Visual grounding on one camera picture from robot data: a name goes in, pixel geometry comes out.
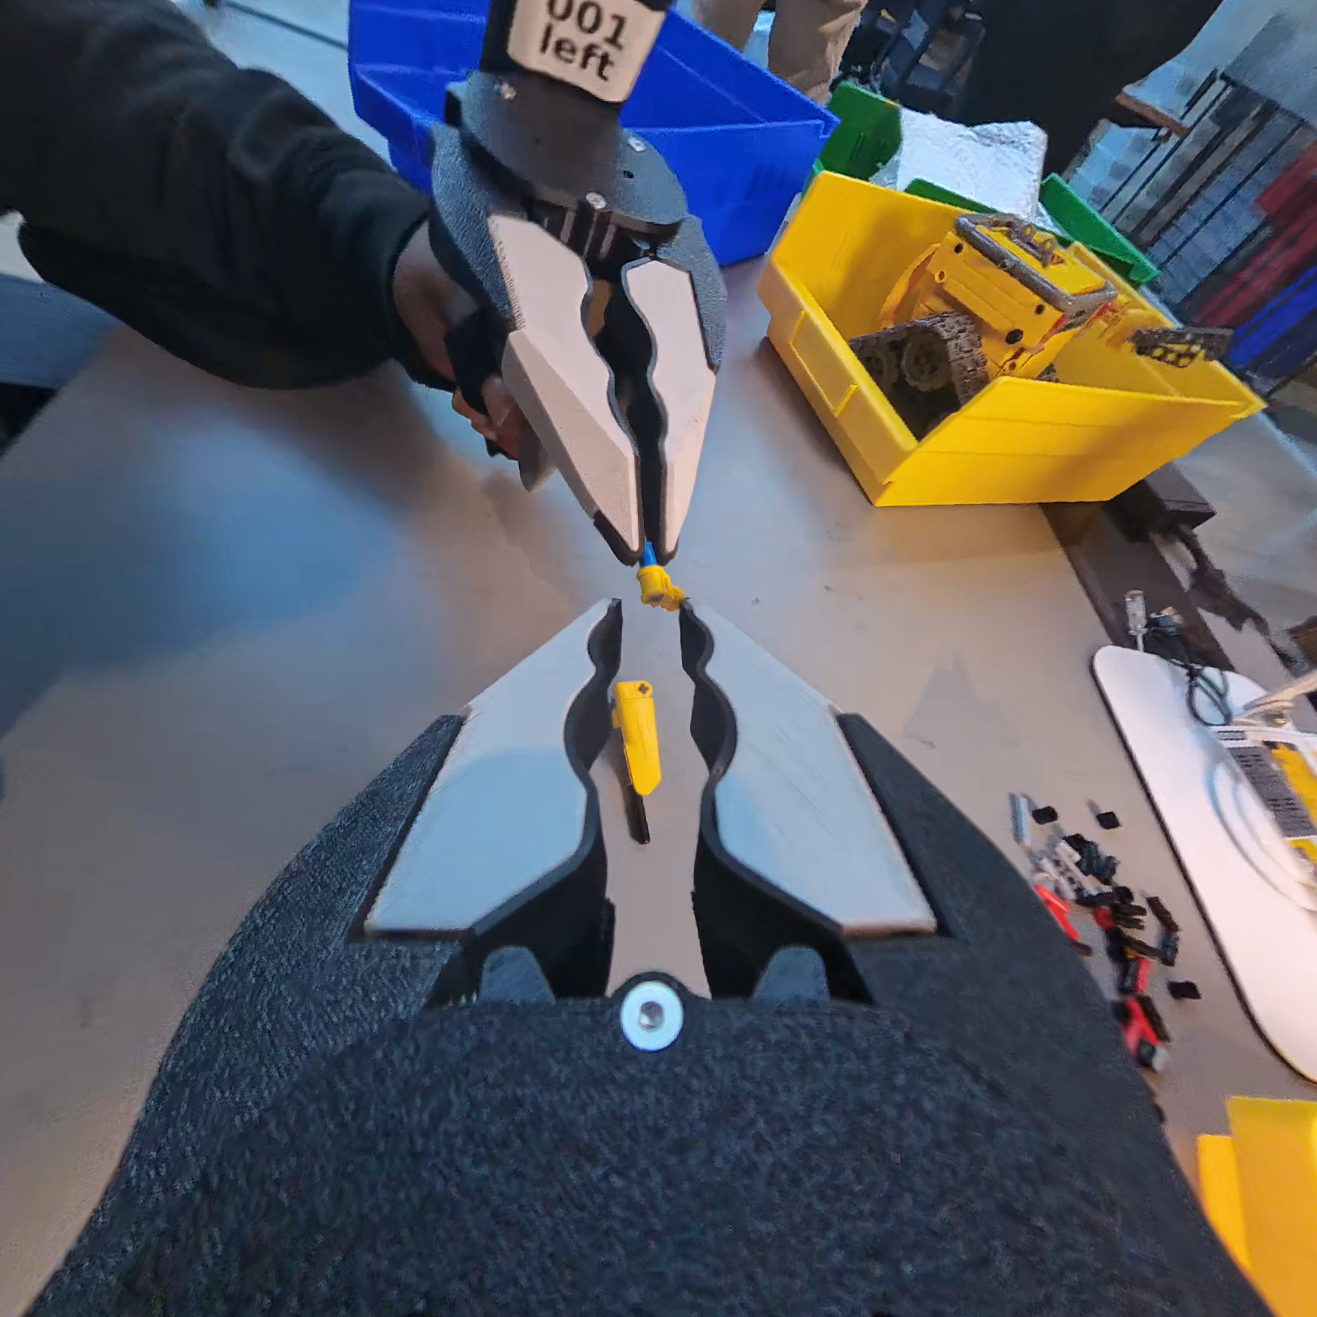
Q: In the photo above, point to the grey axle pin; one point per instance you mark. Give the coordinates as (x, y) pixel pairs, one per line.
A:
(638, 824)

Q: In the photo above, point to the green plastic bin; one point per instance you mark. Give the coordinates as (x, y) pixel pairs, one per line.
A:
(864, 125)

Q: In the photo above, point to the yellow tracked toy vehicle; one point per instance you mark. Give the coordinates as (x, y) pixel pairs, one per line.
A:
(987, 299)

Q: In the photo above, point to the yellow bin with small pieces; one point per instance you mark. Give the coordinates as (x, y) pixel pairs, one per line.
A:
(1276, 1214)

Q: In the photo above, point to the blue plastic bin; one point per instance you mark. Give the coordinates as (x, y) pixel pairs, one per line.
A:
(719, 155)

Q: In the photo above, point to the yellow bin with toy vehicle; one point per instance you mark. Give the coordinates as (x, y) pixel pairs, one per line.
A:
(1028, 454)

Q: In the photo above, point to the rack of coloured bins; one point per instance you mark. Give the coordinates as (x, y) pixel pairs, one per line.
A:
(1234, 227)

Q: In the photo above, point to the pile of loose building pieces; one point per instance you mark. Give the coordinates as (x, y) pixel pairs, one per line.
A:
(1111, 906)

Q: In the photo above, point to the person's left hand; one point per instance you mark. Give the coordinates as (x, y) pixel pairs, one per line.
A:
(421, 299)

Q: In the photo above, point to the grey desk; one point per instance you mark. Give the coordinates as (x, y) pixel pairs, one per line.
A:
(257, 619)

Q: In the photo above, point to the bubble wrap sheet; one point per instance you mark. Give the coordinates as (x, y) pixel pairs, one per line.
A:
(967, 155)

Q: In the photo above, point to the person's left forearm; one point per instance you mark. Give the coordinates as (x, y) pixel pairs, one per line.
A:
(205, 186)

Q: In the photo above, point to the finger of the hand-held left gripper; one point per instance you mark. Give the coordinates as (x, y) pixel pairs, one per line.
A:
(561, 360)
(679, 371)

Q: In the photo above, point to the white book stand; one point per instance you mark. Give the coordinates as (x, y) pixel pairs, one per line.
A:
(1161, 772)

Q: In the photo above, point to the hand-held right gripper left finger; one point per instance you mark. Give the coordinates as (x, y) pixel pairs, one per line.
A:
(483, 824)

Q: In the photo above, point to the yellow printed leaflet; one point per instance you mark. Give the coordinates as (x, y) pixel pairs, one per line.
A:
(1276, 793)

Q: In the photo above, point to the yellow curved claw piece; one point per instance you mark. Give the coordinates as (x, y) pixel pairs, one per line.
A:
(641, 752)

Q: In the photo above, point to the black power adapter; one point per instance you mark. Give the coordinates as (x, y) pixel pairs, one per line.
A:
(1161, 504)

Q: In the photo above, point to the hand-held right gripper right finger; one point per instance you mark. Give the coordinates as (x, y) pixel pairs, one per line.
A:
(812, 824)

